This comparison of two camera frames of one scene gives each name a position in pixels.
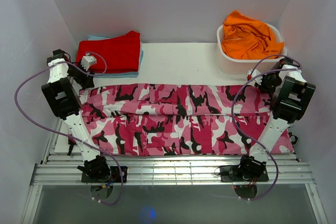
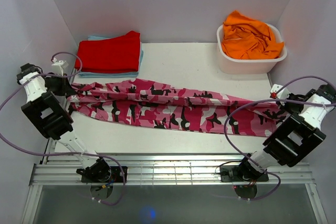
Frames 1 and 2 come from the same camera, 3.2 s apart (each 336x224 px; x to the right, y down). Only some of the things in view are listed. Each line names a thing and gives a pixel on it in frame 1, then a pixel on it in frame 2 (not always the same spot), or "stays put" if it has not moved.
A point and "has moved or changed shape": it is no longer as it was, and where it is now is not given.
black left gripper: x=84 y=82 → x=65 y=88
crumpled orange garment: x=249 y=39 stays put
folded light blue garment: x=129 y=74 stays put
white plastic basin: x=233 y=66 stays put
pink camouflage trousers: x=141 y=118 has moved or changed shape
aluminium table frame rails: x=169 y=170 stays put
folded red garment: x=122 y=53 stays put
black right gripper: x=263 y=89 → x=291 y=96
